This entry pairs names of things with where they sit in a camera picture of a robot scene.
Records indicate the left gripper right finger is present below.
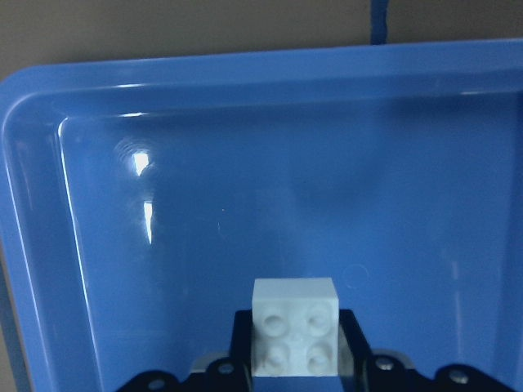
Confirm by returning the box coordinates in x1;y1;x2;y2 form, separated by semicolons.
337;310;409;392

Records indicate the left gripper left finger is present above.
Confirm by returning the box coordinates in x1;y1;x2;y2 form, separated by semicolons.
204;310;253;392

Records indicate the white block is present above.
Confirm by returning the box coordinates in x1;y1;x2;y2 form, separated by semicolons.
251;278;339;377

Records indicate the blue plastic tray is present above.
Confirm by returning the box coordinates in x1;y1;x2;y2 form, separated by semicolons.
1;39;522;391

